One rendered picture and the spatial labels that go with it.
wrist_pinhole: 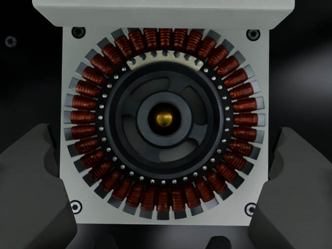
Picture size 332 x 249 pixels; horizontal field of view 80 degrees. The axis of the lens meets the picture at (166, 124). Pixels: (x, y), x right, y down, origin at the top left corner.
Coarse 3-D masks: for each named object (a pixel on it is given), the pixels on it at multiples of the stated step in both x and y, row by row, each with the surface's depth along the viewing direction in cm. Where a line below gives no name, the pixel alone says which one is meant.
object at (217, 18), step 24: (48, 0) 4; (72, 0) 4; (96, 0) 4; (120, 0) 4; (144, 0) 4; (168, 0) 4; (192, 0) 4; (216, 0) 4; (240, 0) 4; (264, 0) 4; (288, 0) 4; (72, 24) 5; (96, 24) 5; (120, 24) 5; (144, 24) 5; (168, 24) 5; (192, 24) 5; (216, 24) 5; (240, 24) 5; (264, 24) 5
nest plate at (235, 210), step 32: (64, 32) 14; (96, 32) 14; (224, 32) 14; (256, 32) 14; (64, 64) 14; (256, 64) 14; (64, 96) 14; (192, 96) 14; (256, 96) 14; (128, 128) 14; (256, 128) 14; (64, 160) 14; (256, 160) 14; (256, 192) 14; (192, 224) 14; (224, 224) 14
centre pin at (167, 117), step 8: (160, 104) 12; (168, 104) 12; (152, 112) 12; (160, 112) 12; (168, 112) 12; (176, 112) 12; (152, 120) 12; (160, 120) 12; (168, 120) 12; (176, 120) 12; (152, 128) 12; (160, 128) 12; (168, 128) 12; (176, 128) 12
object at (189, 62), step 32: (128, 32) 11; (160, 32) 11; (192, 32) 11; (96, 64) 11; (128, 64) 11; (160, 64) 11; (192, 64) 11; (224, 64) 11; (96, 96) 11; (128, 96) 13; (160, 96) 12; (224, 96) 11; (64, 128) 11; (96, 128) 11; (192, 128) 13; (224, 128) 11; (96, 160) 11; (128, 160) 11; (160, 160) 13; (192, 160) 13; (224, 160) 11; (96, 192) 11; (128, 192) 11; (160, 192) 11; (192, 192) 11; (224, 192) 11
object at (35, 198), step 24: (24, 144) 9; (48, 144) 9; (0, 168) 8; (24, 168) 8; (48, 168) 9; (0, 192) 7; (24, 192) 7; (48, 192) 7; (0, 216) 6; (24, 216) 6; (48, 216) 6; (72, 216) 7; (0, 240) 5; (24, 240) 5; (48, 240) 6
